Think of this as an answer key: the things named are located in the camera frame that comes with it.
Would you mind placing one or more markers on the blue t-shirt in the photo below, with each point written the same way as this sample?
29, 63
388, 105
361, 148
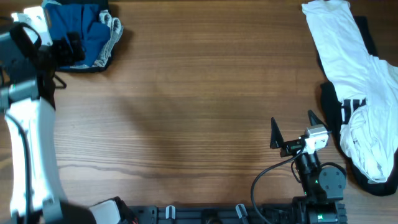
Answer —
83, 19

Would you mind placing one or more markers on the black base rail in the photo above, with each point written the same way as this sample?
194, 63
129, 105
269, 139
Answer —
217, 214

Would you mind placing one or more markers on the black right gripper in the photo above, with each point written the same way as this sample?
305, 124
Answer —
292, 146

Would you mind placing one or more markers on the folded light blue jeans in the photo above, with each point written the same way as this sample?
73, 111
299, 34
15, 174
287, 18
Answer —
109, 37

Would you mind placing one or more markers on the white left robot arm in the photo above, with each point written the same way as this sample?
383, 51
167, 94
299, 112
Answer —
27, 101

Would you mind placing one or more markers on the black garment under pile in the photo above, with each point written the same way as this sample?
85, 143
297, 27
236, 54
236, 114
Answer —
332, 110

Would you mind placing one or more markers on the folded black garment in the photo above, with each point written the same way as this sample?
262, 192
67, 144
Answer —
87, 70

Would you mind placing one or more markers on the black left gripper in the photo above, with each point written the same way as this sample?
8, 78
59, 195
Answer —
67, 56

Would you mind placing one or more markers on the white printed t-shirt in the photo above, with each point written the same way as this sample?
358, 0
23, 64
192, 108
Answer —
363, 83

